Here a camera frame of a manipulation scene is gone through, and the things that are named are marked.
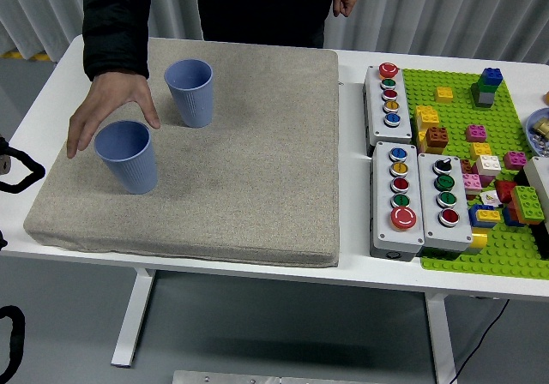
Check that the orange toy brick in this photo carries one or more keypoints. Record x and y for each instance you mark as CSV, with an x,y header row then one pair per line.
x,y
534,220

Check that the lime green studded baseplate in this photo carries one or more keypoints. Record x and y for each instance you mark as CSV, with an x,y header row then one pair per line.
x,y
459,79

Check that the small dark brown brick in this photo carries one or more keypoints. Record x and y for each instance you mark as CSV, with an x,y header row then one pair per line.
x,y
466,166

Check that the light pink toy brick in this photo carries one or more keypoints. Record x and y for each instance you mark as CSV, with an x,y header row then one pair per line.
x,y
472,183

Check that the silver metal fitting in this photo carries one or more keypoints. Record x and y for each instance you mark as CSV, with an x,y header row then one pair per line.
x,y
541,142

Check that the large yellow toy brick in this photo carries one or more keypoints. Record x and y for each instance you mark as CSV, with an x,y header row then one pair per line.
x,y
426,116

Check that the red toy brick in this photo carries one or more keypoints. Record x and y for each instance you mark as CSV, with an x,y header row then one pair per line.
x,y
505,190

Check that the person's right forearm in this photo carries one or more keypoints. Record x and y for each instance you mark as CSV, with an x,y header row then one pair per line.
x,y
116,45

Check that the grey box large red mushroom button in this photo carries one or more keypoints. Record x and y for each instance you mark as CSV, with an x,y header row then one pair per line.
x,y
381,229

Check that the white pleated curtain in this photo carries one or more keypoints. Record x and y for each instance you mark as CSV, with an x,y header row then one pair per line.
x,y
493,15

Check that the brown toy brick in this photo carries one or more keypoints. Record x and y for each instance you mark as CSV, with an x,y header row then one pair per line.
x,y
437,137

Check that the grey box small red mushroom button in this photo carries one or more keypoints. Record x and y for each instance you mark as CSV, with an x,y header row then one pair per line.
x,y
394,131

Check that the yellow black floor tape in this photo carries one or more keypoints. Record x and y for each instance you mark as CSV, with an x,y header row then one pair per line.
x,y
25,55

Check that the lime green toy brick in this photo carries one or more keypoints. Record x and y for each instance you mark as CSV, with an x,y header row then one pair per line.
x,y
528,202

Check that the grey toy brick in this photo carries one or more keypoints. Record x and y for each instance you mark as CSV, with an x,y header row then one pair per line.
x,y
483,100

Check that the smooth yellow toy brick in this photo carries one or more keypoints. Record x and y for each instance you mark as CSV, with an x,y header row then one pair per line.
x,y
478,240

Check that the person's left hand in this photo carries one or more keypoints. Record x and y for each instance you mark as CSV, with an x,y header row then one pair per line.
x,y
345,0

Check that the grey box black selector switch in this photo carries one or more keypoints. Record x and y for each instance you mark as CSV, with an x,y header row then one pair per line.
x,y
461,229

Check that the person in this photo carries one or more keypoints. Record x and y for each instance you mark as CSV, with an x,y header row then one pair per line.
x,y
257,7

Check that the magenta toy brick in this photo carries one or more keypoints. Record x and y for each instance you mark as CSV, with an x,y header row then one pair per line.
x,y
515,160
477,133
486,180

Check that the white box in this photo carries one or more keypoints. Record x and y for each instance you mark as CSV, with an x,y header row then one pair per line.
x,y
540,176

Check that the small yellow toy brick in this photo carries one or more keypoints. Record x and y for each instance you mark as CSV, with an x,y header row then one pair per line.
x,y
444,94
489,215
480,150

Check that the blue ribbed plastic cup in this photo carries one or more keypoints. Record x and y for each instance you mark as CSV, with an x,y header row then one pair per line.
x,y
193,101
128,169

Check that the narrow yellow toy brick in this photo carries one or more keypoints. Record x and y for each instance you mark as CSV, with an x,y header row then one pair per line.
x,y
421,142

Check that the person's right hand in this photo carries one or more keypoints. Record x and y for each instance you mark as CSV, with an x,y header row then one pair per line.
x,y
111,94

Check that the white toy brick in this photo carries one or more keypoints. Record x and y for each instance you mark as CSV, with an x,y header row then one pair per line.
x,y
488,165

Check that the dark blue toy brick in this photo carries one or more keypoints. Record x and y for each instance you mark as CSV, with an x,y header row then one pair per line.
x,y
509,219

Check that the grey-brown fabric mat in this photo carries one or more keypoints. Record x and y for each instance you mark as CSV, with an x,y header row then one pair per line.
x,y
240,165

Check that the dark green toy brick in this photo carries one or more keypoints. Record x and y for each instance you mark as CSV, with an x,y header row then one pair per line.
x,y
481,87

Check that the white table leg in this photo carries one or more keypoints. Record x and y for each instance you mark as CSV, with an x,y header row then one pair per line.
x,y
442,337
133,315

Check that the blue bowl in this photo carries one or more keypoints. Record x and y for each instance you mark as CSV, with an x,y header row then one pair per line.
x,y
532,142

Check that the brass fitting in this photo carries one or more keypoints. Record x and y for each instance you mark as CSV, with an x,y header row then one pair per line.
x,y
542,125

